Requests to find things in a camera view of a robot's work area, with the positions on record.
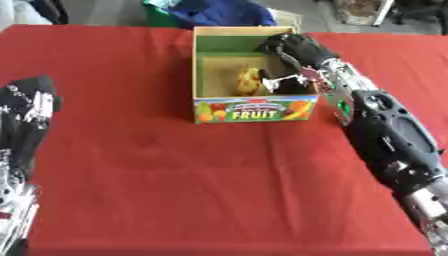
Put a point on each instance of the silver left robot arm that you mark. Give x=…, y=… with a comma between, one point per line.
x=14, y=213

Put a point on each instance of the yellow toy fruit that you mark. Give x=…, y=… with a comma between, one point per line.
x=248, y=81

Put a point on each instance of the blue bag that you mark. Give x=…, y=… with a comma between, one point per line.
x=221, y=13

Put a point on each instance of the silver and black right robot arm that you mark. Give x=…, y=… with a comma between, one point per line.
x=385, y=133

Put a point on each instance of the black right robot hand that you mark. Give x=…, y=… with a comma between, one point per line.
x=297, y=50

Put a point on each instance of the green bin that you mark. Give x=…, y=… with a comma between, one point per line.
x=156, y=15

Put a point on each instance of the tan cardboard box green inside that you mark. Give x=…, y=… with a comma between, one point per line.
x=254, y=75

